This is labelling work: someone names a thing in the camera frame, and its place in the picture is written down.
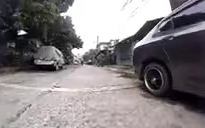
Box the vehicle under grey cover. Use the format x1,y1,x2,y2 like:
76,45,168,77
32,45,66,72

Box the distant buildings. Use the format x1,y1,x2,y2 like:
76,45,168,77
95,38,120,54

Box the overhead wires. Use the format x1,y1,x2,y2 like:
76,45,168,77
120,0,148,19

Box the row of trees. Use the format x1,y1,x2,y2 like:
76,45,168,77
0,0,84,69

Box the bushes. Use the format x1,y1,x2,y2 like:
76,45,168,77
82,48,115,67

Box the dark blue car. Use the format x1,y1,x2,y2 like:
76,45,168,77
132,0,205,101

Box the grey concrete road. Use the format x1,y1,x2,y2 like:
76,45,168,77
0,64,205,128

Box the pole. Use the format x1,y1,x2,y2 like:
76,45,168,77
95,35,100,51

